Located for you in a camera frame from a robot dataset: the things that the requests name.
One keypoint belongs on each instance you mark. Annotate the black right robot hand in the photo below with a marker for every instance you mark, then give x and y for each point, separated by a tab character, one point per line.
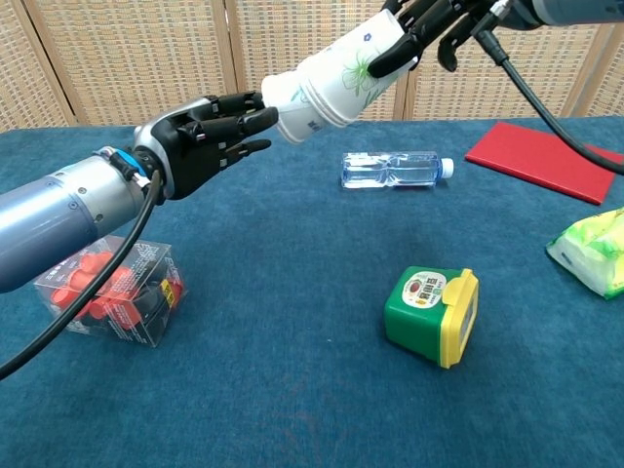
439	17

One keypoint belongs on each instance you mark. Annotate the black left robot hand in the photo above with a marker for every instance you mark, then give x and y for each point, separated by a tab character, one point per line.
195	146

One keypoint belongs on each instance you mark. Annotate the white floral paper cup stack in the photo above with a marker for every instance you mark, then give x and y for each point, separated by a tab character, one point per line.
351	73

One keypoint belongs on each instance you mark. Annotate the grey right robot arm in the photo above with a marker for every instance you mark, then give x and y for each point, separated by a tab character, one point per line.
575	12

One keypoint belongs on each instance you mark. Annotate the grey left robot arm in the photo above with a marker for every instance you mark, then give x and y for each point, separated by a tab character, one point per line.
49	214

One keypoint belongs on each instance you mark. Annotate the woven folding screen panel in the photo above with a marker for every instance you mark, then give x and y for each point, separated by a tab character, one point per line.
273	39
19	73
136	58
612	92
463	95

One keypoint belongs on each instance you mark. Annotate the clear plastic water bottle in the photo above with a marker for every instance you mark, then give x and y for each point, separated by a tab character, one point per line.
390	169

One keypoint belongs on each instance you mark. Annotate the clear box of red caps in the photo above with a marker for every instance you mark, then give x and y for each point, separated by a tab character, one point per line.
136	302

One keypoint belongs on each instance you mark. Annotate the red flat board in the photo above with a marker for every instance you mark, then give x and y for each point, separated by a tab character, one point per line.
536	156

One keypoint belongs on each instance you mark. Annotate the blue plush tablecloth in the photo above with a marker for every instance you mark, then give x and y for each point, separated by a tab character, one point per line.
292	302

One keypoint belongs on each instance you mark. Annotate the green tub with yellow lid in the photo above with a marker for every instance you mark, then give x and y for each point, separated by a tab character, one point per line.
419	317

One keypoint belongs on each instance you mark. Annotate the green tissue pack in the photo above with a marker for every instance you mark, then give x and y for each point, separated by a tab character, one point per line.
592	253

